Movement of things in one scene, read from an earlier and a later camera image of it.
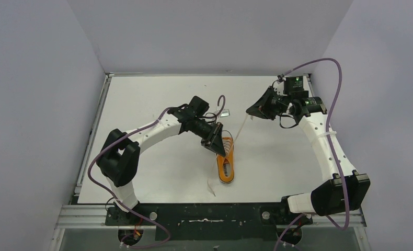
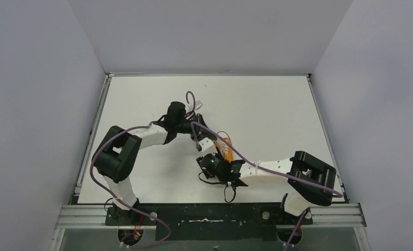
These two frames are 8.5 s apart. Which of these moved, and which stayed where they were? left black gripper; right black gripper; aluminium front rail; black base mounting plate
Moved: left black gripper; right black gripper
Stayed: black base mounting plate; aluminium front rail
